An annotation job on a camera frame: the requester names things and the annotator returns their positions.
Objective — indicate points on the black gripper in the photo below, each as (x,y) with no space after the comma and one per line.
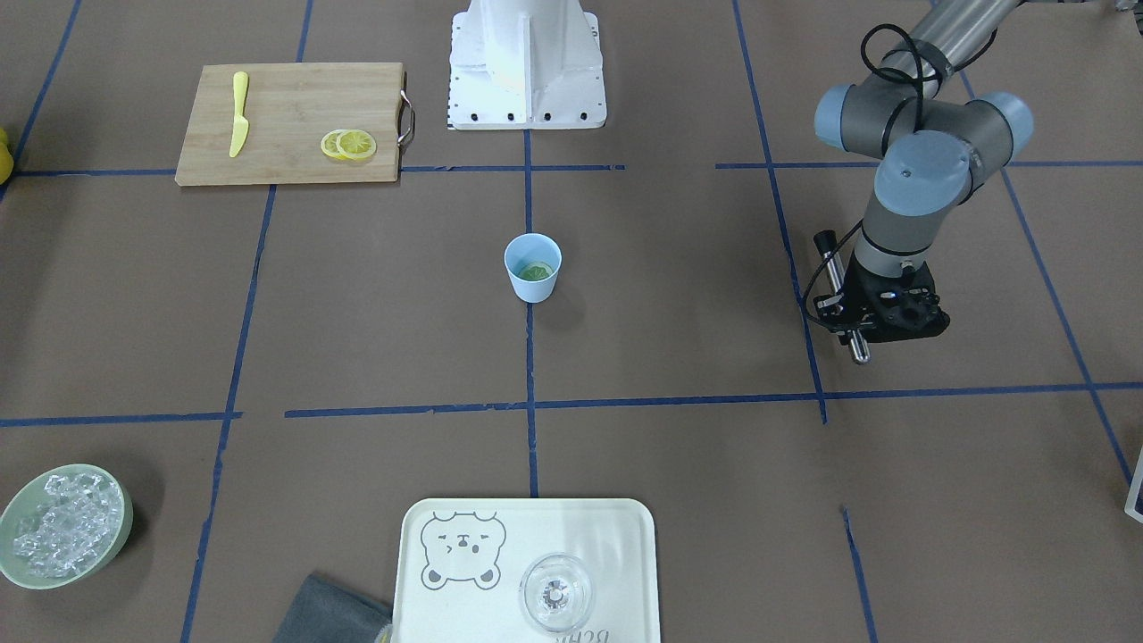
(855,292)

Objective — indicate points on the steel muddler black cap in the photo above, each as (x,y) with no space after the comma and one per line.
(827,246)

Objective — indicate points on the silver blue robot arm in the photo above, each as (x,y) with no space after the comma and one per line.
(932,156)

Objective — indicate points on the light blue plastic cup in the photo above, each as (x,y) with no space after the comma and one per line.
(528,248)

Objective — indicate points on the yellow lemon slice stack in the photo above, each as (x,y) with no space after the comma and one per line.
(355,144)

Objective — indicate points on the whole yellow lemon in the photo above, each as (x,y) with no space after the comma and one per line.
(7,162)

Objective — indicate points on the clear wine glass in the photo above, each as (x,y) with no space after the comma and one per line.
(557,594)

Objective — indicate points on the cream bear tray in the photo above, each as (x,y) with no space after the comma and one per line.
(460,563)

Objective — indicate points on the bamboo cutting board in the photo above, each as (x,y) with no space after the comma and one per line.
(290,106)

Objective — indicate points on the grey folded cloth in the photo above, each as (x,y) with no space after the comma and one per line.
(323,611)

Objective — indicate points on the yellow plastic knife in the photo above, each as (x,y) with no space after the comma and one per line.
(240,123)

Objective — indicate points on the green bowl of ice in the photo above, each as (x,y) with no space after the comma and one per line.
(64,526)

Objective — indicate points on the white wire cup rack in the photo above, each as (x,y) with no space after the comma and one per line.
(1132,500)

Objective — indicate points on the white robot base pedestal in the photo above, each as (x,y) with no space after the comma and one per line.
(526,65)

